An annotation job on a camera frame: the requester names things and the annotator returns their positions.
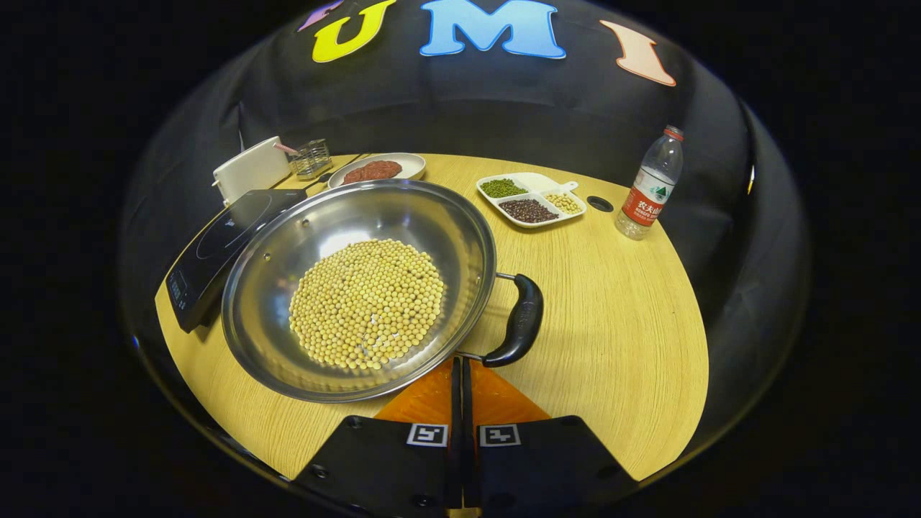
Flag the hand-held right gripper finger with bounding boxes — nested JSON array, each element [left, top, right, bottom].
[[462, 358, 640, 518], [295, 358, 463, 518]]

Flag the stainless steel pot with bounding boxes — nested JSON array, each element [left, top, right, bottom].
[[221, 178, 545, 404]]

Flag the black induction cooktop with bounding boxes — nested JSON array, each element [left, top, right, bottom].
[[165, 188, 309, 334]]

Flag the pile of soybeans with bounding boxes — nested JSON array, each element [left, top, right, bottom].
[[289, 238, 447, 371]]

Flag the white divided bean dish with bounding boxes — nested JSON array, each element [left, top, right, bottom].
[[476, 172, 587, 230]]

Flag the round white plate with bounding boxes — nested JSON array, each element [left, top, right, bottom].
[[327, 152, 427, 190]]

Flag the red meat pieces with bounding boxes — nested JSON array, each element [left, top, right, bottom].
[[342, 160, 403, 185]]

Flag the clear water bottle red label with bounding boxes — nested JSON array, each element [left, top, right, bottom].
[[615, 124, 685, 241]]

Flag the black backdrop cloth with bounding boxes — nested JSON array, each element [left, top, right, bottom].
[[119, 0, 810, 461]]

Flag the white toaster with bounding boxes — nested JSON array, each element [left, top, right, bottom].
[[212, 136, 292, 207]]

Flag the black power cable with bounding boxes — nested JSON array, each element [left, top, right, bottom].
[[306, 153, 368, 194]]

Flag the wire mesh holder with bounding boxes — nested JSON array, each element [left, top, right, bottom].
[[291, 139, 334, 181]]

